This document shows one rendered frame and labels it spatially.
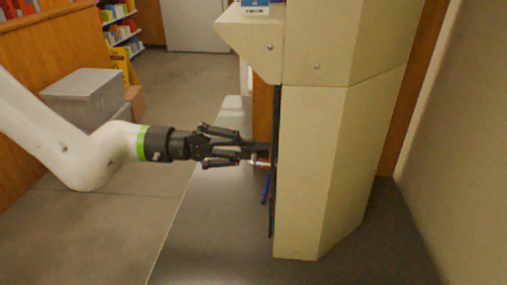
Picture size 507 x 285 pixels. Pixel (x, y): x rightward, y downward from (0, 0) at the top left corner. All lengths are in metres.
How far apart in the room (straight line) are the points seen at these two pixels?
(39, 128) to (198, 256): 0.46
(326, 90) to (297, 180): 0.21
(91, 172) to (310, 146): 0.43
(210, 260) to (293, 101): 0.48
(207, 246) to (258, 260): 0.14
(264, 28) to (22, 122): 0.48
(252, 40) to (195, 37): 5.24
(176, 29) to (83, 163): 5.22
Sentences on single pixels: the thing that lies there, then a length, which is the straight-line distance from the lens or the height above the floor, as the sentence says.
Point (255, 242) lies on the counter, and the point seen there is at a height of 0.94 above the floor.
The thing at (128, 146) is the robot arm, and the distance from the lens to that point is 0.77.
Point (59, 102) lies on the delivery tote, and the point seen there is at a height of 0.58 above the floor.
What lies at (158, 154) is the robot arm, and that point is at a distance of 0.74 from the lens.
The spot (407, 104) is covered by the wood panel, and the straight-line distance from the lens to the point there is 1.02.
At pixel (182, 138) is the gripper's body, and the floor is 1.23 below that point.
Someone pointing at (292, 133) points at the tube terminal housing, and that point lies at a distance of 0.58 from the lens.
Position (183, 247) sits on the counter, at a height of 0.94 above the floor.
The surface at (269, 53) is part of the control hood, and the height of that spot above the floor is 1.46.
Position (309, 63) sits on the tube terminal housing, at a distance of 0.52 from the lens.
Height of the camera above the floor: 1.61
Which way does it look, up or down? 34 degrees down
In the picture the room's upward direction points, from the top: straight up
